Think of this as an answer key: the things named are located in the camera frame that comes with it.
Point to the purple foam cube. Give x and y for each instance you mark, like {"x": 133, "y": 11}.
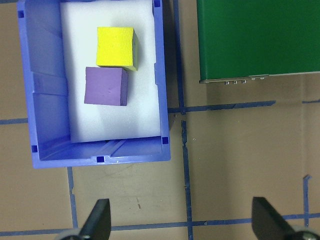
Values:
{"x": 103, "y": 86}

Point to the white foam pad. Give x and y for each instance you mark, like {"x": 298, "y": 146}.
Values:
{"x": 140, "y": 112}

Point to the blue plastic storage bin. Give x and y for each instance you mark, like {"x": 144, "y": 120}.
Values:
{"x": 45, "y": 75}

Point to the green conveyor belt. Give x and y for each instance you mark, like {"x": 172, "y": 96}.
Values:
{"x": 257, "y": 37}

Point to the yellow foam cube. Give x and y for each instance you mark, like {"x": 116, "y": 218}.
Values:
{"x": 115, "y": 46}

